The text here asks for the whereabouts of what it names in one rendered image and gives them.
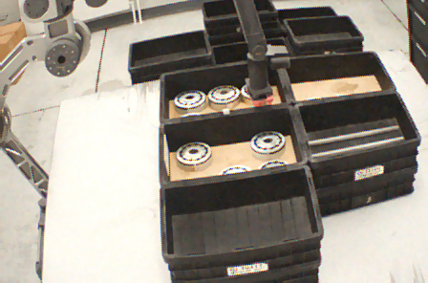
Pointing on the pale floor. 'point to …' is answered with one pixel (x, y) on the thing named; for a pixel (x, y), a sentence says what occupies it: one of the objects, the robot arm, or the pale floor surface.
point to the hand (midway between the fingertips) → (260, 110)
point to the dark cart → (417, 19)
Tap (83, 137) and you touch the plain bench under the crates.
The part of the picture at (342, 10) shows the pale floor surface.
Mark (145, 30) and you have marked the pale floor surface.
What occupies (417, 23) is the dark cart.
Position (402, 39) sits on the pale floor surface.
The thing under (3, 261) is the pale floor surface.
